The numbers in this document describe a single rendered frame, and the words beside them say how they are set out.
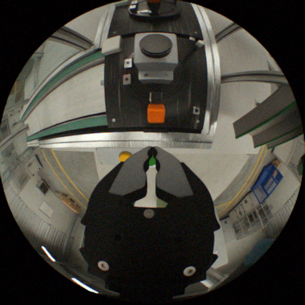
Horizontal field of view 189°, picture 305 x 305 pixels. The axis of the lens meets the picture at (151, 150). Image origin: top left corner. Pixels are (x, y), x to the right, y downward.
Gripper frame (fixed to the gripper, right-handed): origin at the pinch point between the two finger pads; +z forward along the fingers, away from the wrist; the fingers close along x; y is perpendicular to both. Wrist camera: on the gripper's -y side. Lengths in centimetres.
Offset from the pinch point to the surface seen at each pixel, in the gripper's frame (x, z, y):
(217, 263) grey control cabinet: 166, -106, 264
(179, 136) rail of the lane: 6.5, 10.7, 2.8
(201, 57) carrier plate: 11.2, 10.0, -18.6
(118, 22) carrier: -9.0, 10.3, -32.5
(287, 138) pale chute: 49.0, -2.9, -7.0
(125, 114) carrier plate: -6.4, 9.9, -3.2
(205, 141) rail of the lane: 15.1, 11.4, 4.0
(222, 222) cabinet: 492, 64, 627
